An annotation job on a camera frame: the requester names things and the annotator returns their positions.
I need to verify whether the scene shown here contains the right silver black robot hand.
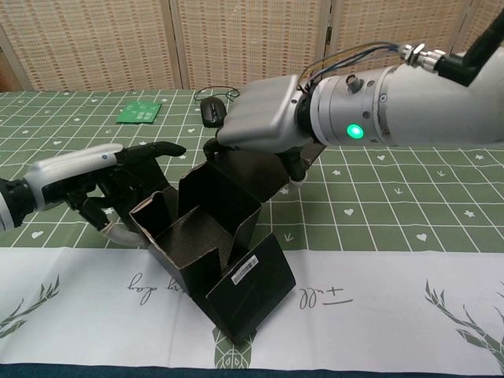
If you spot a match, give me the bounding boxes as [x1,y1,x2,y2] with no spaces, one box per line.
[202,73,316,187]

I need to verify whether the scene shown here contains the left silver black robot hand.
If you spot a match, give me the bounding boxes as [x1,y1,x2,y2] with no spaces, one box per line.
[23,142,187,246]

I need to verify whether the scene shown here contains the black computer mouse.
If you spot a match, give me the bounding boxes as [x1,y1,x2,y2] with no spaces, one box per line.
[199,97,228,128]

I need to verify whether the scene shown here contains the black mouse cable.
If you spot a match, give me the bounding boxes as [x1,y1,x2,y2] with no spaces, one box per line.
[194,85,241,104]

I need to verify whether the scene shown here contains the green circuit board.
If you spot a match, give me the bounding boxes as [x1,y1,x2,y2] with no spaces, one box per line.
[116,100,163,124]

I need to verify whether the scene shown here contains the woven folding screen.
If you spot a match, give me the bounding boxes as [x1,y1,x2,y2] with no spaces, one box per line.
[0,0,504,94]

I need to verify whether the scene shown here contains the black foldable paper box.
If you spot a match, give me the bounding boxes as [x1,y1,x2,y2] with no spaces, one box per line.
[128,140,326,346]

